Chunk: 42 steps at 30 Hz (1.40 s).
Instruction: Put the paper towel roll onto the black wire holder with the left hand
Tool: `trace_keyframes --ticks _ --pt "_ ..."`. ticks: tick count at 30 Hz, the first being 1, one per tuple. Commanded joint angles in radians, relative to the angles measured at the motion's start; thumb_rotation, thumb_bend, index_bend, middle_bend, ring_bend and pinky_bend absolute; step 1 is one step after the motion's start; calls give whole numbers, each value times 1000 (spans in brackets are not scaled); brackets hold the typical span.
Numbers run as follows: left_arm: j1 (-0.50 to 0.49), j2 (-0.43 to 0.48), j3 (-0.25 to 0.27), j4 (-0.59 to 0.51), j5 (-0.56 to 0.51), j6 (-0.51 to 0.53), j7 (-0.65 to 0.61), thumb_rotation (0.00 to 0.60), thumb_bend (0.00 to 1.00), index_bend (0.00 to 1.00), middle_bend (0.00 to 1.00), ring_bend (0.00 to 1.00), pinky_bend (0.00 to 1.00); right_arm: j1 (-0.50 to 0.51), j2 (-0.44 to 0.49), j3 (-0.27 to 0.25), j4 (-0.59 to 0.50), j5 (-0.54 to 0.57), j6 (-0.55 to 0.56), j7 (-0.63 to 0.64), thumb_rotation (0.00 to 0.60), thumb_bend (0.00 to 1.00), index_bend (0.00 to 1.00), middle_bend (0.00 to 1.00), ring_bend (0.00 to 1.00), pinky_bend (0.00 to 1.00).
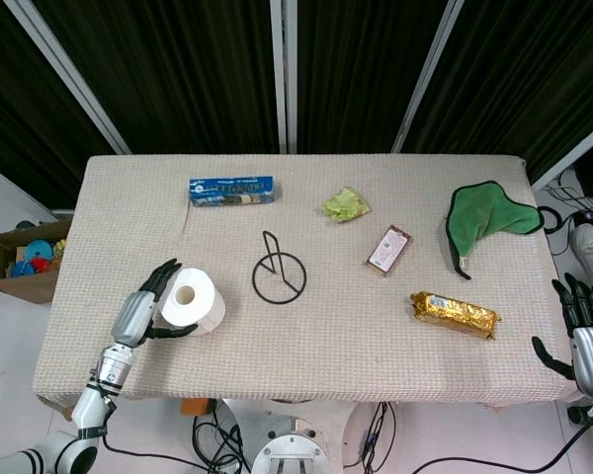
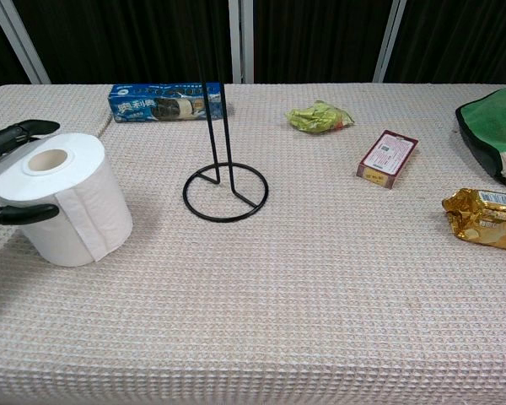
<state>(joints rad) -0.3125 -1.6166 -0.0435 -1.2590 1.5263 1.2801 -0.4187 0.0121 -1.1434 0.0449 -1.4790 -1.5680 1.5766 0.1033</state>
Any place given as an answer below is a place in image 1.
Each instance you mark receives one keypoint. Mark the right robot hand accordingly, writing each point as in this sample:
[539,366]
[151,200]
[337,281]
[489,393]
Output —
[591,340]

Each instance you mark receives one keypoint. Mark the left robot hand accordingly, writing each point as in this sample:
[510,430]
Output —
[134,311]

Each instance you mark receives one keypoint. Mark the white toilet paper roll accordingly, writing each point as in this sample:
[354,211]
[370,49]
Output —
[192,302]

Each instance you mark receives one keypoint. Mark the robot base column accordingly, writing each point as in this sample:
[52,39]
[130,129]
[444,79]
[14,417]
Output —
[286,444]

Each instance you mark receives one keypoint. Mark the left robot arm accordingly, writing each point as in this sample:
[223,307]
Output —
[95,395]

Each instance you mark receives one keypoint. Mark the white shoe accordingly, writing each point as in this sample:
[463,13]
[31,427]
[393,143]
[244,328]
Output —
[591,254]

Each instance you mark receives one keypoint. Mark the cardboard box with toys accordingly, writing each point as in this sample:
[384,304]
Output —
[20,264]

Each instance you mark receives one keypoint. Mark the gold foil biscuit pack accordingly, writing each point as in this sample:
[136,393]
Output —
[454,316]

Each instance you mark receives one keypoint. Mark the blue cardboard box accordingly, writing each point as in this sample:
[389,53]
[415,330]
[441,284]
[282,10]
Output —
[233,190]

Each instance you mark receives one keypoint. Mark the green microfiber cloth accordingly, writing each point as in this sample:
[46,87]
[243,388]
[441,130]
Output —
[479,217]

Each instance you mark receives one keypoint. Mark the beige table cloth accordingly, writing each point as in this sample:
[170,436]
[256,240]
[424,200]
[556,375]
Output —
[326,316]

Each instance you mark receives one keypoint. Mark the red snack packet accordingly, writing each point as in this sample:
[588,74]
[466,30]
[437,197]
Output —
[389,250]

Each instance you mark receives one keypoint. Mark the crumpled green snack wrapper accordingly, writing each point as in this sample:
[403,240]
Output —
[345,204]

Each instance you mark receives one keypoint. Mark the black curtain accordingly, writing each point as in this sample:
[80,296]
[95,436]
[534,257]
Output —
[296,74]

